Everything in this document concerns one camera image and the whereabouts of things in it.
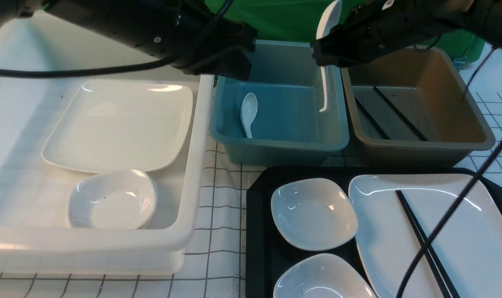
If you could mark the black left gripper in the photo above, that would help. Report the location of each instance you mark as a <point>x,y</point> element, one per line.
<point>223,53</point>

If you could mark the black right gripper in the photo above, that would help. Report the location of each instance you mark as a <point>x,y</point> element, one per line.
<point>372,31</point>

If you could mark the white bowl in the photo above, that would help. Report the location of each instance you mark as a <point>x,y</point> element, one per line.
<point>313,214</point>
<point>124,199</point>
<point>322,276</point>

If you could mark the large white rice plate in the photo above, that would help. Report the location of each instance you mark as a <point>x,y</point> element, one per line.
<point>469,246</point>

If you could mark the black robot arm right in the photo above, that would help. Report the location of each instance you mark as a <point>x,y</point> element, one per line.
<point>482,18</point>

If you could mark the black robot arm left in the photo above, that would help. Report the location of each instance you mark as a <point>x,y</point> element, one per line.
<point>184,34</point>

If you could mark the white square plate in bin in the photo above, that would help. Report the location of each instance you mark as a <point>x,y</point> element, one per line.
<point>113,125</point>

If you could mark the green cloth backdrop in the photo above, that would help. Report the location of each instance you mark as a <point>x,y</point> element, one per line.
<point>297,20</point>

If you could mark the brown plastic bin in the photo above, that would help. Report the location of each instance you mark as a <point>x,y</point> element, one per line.
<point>428,90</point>

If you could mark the blue plastic bin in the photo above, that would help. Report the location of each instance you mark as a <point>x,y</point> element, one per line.
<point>288,128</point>

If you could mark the metal clip on backdrop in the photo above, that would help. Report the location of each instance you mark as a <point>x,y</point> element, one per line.
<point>461,62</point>

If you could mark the black chopstick in brown bin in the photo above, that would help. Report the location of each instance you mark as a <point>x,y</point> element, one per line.
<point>401,116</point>

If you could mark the white bowl in bin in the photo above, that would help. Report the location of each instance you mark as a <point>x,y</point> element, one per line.
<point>124,199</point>

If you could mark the black serving tray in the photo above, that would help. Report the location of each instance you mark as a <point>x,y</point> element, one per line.
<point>268,255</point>

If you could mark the white checked tablecloth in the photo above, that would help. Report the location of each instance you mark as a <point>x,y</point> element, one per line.
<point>214,260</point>

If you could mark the large white plastic bin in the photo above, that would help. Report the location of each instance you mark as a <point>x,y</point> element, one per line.
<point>34,235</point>

